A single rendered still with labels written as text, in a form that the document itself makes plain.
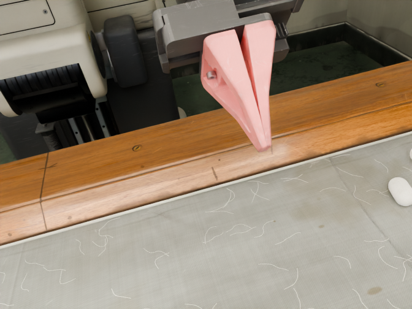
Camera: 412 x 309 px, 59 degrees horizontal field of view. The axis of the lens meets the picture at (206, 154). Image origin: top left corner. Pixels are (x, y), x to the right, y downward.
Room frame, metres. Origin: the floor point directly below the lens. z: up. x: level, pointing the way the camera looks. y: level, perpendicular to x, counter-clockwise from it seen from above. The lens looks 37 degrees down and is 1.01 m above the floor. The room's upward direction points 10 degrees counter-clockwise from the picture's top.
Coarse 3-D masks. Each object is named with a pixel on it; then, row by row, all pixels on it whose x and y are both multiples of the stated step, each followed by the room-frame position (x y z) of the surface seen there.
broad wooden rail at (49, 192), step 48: (288, 96) 0.41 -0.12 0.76; (336, 96) 0.38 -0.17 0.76; (384, 96) 0.37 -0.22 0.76; (96, 144) 0.37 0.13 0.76; (144, 144) 0.35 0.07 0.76; (192, 144) 0.34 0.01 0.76; (240, 144) 0.32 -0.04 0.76; (288, 144) 0.32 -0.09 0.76; (336, 144) 0.32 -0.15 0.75; (0, 192) 0.31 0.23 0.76; (48, 192) 0.30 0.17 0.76; (96, 192) 0.29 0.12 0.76; (144, 192) 0.29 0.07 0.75; (192, 192) 0.29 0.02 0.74; (0, 240) 0.26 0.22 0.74
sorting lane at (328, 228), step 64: (256, 192) 0.27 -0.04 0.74; (320, 192) 0.25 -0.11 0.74; (384, 192) 0.24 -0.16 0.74; (0, 256) 0.24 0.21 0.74; (64, 256) 0.23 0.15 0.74; (128, 256) 0.22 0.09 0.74; (192, 256) 0.20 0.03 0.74; (256, 256) 0.19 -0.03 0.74; (320, 256) 0.18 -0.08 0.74; (384, 256) 0.17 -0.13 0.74
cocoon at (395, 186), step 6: (390, 180) 0.24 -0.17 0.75; (396, 180) 0.23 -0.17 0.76; (402, 180) 0.23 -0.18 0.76; (390, 186) 0.23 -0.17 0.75; (396, 186) 0.23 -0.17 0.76; (402, 186) 0.23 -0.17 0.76; (408, 186) 0.23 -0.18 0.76; (396, 192) 0.22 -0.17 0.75; (402, 192) 0.22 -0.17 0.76; (408, 192) 0.22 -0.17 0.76; (396, 198) 0.22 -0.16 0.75; (402, 198) 0.22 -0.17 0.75; (408, 198) 0.21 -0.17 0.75; (402, 204) 0.21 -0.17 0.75; (408, 204) 0.21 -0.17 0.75
